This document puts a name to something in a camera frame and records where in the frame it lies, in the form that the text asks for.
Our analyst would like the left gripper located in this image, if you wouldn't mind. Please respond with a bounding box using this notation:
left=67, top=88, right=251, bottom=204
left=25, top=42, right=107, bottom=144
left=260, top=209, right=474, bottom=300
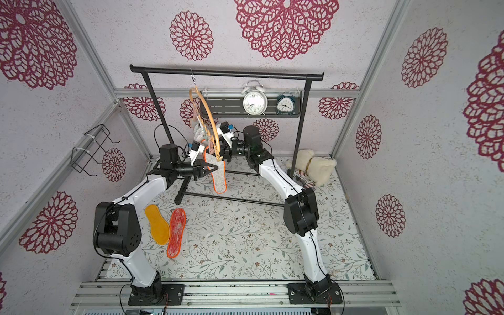
left=173, top=157, right=218, bottom=181

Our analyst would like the orange clip hanger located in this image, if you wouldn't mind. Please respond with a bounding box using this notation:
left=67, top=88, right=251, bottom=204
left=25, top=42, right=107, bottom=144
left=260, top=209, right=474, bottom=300
left=188, top=70, right=224, bottom=162

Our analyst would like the red orange insole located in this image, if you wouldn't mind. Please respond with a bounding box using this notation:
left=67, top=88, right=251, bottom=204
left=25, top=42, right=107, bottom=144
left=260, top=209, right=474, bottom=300
left=167, top=208, right=186, bottom=259

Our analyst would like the yellow shoe insole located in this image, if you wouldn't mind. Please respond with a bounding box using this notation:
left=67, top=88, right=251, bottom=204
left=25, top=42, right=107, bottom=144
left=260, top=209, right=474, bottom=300
left=144, top=205, right=171, bottom=245

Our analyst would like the black clothes rack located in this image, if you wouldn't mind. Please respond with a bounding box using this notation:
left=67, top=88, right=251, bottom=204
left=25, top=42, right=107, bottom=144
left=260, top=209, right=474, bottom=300
left=129, top=64, right=324, bottom=207

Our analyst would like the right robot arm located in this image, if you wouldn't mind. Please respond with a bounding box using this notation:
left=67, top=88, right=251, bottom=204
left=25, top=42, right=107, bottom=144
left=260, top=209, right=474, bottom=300
left=216, top=122, right=332, bottom=299

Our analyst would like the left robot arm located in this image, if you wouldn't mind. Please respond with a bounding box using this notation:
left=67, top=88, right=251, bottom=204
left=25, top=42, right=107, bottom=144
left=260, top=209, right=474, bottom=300
left=93, top=143, right=218, bottom=300

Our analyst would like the orange trimmed white insole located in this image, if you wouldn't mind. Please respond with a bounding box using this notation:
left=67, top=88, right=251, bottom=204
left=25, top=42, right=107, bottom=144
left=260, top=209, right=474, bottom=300
left=194, top=129, right=211, bottom=147

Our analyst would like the white grey insole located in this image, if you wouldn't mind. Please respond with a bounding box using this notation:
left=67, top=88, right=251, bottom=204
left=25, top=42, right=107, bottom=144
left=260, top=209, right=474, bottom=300
left=191, top=114, right=206, bottom=135

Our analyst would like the white alarm clock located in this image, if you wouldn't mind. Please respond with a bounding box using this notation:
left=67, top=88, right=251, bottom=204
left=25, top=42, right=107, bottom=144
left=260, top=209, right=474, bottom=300
left=242, top=80, right=268, bottom=116

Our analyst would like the dark green alarm clock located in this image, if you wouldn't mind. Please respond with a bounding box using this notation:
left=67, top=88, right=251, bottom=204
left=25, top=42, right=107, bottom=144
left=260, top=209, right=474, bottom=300
left=276, top=93, right=295, bottom=115

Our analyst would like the striped small box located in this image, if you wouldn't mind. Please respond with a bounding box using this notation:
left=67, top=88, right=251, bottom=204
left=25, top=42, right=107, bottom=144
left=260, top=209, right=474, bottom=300
left=295, top=169, right=316, bottom=190

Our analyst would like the cream plush toy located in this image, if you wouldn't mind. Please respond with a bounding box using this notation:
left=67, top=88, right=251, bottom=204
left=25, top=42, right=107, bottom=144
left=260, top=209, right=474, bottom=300
left=294, top=150, right=337, bottom=186

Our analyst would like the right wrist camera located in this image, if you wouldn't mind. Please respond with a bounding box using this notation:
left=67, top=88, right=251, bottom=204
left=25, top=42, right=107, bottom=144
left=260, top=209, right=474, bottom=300
left=217, top=122, right=234, bottom=146

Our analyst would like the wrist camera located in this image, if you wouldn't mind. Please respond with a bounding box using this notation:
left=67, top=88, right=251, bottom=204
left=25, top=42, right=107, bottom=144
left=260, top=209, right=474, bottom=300
left=217, top=122, right=234, bottom=146
left=189, top=142, right=206, bottom=165

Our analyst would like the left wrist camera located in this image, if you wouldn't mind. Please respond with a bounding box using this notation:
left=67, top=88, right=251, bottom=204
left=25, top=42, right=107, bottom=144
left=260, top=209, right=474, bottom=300
left=189, top=142, right=206, bottom=165

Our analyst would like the black wall shelf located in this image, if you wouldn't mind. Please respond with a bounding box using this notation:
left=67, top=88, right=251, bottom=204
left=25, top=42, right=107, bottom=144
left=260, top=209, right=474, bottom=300
left=203, top=90, right=303, bottom=119

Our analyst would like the black wire wall hook rack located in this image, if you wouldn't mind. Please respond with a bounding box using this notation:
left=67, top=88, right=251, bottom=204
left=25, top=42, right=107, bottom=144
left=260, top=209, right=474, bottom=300
left=70, top=123, right=120, bottom=177

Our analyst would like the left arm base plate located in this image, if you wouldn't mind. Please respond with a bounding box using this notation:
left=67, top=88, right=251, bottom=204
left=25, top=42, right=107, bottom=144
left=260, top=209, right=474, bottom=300
left=127, top=284, right=185, bottom=307

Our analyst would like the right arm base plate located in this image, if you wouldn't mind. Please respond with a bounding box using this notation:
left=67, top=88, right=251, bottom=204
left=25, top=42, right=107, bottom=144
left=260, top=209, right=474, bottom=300
left=287, top=282, right=343, bottom=305

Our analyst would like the aluminium front rail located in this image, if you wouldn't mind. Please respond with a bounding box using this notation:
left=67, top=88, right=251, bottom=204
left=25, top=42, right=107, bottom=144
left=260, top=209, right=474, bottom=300
left=68, top=280, right=401, bottom=314

